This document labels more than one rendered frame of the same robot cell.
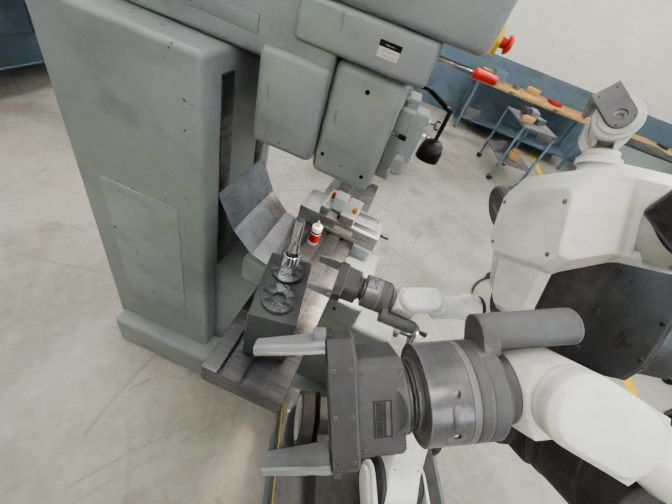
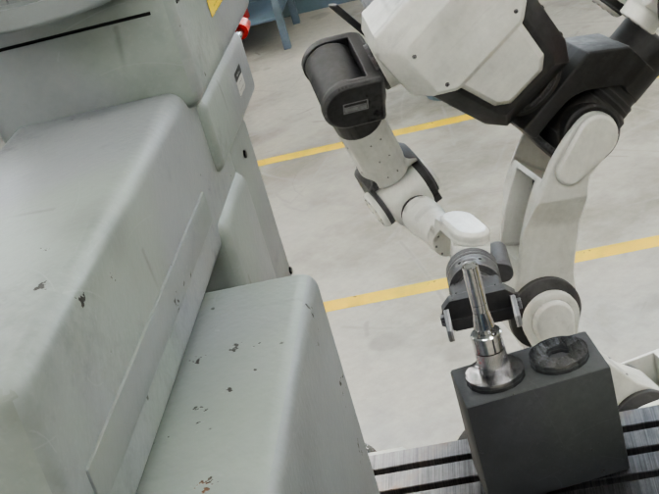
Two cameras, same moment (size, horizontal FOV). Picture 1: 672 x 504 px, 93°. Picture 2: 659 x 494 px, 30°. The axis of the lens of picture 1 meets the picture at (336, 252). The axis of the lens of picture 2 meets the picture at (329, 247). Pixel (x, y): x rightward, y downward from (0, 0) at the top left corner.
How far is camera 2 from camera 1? 1.82 m
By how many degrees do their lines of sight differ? 69
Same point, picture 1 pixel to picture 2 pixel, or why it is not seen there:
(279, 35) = (215, 191)
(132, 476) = not seen: outside the picture
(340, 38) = (229, 116)
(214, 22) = (198, 276)
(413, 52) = (241, 59)
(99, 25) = (301, 425)
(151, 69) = (325, 395)
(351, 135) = (266, 228)
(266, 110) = not seen: hidden behind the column
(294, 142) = not seen: hidden behind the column
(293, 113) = (266, 276)
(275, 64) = (237, 233)
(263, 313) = (595, 357)
